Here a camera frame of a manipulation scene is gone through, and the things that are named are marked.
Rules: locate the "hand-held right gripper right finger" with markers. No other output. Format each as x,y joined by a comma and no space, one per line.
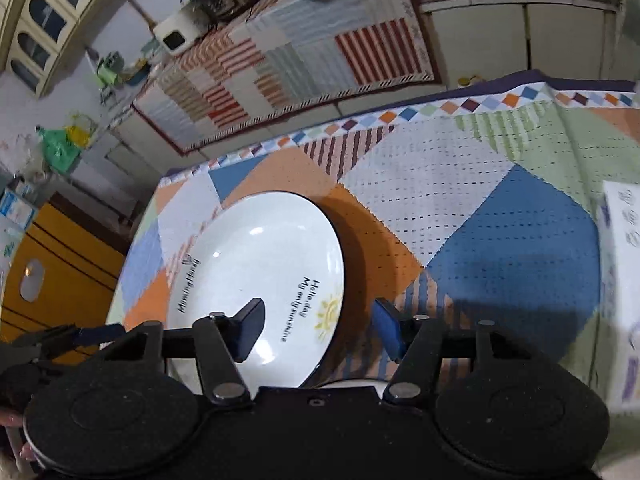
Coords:
386,327

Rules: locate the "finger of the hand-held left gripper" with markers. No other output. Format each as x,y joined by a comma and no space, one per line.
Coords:
100,334

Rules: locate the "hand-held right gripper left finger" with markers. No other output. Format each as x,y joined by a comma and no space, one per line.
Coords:
247,329

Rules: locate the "white plate with sun print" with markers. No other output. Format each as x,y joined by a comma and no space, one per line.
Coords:
260,270

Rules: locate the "person's left hand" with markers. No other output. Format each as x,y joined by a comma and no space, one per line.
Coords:
15,435

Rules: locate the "yellow wooden cabinet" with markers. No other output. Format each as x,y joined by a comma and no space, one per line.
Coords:
65,270

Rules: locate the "colourful patchwork tablecloth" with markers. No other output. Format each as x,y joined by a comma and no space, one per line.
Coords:
500,240

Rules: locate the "blue white box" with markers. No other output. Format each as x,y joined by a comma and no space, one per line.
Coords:
15,207

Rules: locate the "green plastic bag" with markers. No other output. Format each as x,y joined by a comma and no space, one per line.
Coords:
60,150

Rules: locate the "yellow plastic bag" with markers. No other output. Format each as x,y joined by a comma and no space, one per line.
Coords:
80,132

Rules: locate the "white tissue box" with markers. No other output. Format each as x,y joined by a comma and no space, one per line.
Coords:
622,280

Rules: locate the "striped patchwork counter cloth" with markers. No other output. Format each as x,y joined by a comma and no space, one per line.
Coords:
300,60

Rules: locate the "white kitchen appliance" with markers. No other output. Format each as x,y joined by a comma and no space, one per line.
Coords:
180,32

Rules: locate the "white counter cabinet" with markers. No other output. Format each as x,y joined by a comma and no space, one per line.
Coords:
515,40

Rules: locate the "cream cabinet with arched windows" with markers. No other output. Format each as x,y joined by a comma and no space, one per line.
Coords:
45,15

